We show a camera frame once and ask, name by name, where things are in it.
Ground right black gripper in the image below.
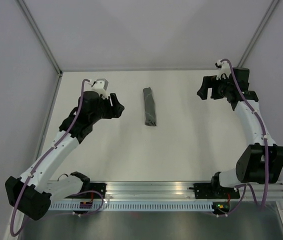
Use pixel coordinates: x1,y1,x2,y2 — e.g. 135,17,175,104
196,73,234,100

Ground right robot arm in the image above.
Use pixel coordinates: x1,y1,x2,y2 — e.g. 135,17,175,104
197,67,283,198

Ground aluminium frame post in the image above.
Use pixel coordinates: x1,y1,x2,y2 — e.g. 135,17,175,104
237,0,281,68
16,0,63,76

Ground grey cloth napkin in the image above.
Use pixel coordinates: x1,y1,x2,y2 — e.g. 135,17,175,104
142,87,157,127

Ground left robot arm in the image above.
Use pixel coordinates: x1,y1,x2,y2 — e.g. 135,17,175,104
5,90,125,221

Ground aluminium front rail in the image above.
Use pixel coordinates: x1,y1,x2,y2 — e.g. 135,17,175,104
46,180,283,201

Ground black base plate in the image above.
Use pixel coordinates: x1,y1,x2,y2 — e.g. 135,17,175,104
188,182,240,200
79,182,107,199

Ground white slotted cable duct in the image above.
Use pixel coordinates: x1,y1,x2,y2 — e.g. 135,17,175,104
49,200,213,212

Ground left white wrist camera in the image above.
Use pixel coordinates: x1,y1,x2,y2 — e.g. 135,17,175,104
91,78,109,99

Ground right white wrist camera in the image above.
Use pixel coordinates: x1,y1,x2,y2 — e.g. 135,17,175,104
215,58,232,81

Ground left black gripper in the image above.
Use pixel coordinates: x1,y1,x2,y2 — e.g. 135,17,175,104
90,93,125,124

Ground right aluminium frame post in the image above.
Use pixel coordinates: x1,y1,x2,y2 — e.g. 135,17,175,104
237,0,281,68

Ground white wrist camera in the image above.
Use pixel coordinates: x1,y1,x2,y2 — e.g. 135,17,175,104
215,58,232,81
91,78,109,99

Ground left aluminium frame post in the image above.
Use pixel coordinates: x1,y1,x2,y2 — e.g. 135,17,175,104
16,0,63,76

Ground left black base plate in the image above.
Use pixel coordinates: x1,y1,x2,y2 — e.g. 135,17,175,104
79,182,107,199

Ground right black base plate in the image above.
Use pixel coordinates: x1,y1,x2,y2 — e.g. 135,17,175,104
188,182,240,200

